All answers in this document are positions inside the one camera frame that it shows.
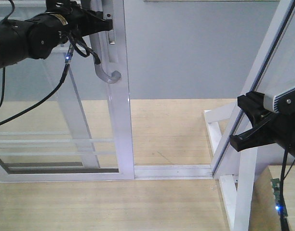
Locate white sliding glass door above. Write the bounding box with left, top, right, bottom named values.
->
left=0, top=0, right=134, bottom=182

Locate grey door handle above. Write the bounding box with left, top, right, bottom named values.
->
left=87, top=0, right=121, bottom=84

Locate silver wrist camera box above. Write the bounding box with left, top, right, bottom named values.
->
left=263, top=82, right=295, bottom=115

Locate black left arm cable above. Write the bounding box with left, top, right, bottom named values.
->
left=0, top=0, right=102, bottom=128

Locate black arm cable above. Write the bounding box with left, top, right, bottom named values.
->
left=0, top=0, right=102, bottom=128
left=280, top=148, right=295, bottom=231

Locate white door frame support bracket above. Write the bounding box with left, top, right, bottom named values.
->
left=203, top=99, right=276, bottom=231

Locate green circuit board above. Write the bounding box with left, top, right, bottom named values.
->
left=270, top=178, right=288, bottom=218

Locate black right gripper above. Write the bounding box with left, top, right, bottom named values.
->
left=229, top=91, right=295, bottom=157

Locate white door outer frame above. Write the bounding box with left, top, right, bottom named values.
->
left=126, top=0, right=295, bottom=180

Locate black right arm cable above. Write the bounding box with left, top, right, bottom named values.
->
left=280, top=148, right=295, bottom=231

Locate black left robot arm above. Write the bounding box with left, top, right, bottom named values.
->
left=0, top=0, right=113, bottom=69

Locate light wooden box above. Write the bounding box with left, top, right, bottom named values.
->
left=249, top=166, right=295, bottom=231

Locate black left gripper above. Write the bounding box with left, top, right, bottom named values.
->
left=45, top=0, right=113, bottom=36

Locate white fixed glass panel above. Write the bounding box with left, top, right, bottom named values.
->
left=0, top=0, right=100, bottom=168

